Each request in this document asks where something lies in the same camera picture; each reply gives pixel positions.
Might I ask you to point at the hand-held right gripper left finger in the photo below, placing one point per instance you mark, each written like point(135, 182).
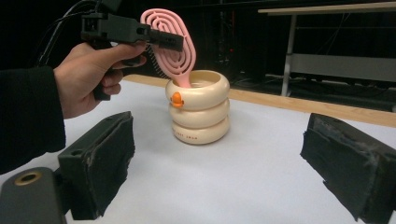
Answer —
point(93, 168)

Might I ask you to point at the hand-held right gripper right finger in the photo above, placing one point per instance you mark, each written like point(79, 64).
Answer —
point(348, 165)

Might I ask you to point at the pink hairbrush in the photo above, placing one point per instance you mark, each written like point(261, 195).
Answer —
point(180, 62)

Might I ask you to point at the cream ringed holder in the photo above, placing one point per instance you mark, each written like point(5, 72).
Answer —
point(199, 121)

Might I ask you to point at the desk with grey metal frame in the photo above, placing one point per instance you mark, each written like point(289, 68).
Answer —
point(342, 67)

